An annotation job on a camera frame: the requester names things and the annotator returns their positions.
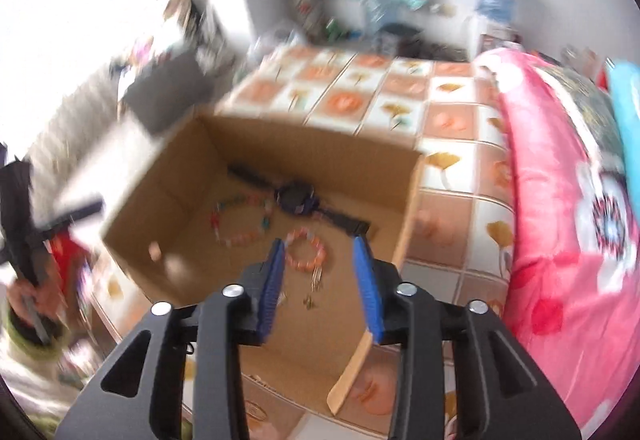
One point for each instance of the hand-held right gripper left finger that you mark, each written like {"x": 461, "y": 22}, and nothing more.
{"x": 272, "y": 290}

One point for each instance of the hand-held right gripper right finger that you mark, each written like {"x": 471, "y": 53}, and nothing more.
{"x": 367, "y": 290}

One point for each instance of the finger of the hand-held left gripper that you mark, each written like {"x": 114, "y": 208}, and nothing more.
{"x": 75, "y": 215}

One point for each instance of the gold tassel earring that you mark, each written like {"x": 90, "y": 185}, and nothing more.
{"x": 315, "y": 280}

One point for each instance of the brown cardboard box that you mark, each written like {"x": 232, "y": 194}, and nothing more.
{"x": 300, "y": 145}

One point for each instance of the person's left hand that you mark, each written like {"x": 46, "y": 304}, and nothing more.
{"x": 47, "y": 297}

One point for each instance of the red cloth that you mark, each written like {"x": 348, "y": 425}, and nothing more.
{"x": 67, "y": 252}

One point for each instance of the black flat board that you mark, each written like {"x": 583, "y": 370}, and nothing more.
{"x": 160, "y": 90}

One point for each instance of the ginkgo patterned tablecloth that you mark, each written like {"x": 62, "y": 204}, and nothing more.
{"x": 450, "y": 120}

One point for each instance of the pink floral blanket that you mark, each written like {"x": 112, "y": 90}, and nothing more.
{"x": 550, "y": 220}

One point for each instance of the white water dispenser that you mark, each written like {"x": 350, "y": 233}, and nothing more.
{"x": 487, "y": 35}

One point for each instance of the grey patterned blanket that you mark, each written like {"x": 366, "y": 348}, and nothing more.
{"x": 590, "y": 115}

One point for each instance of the blue printed pillow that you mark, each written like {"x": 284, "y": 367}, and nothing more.
{"x": 627, "y": 110}

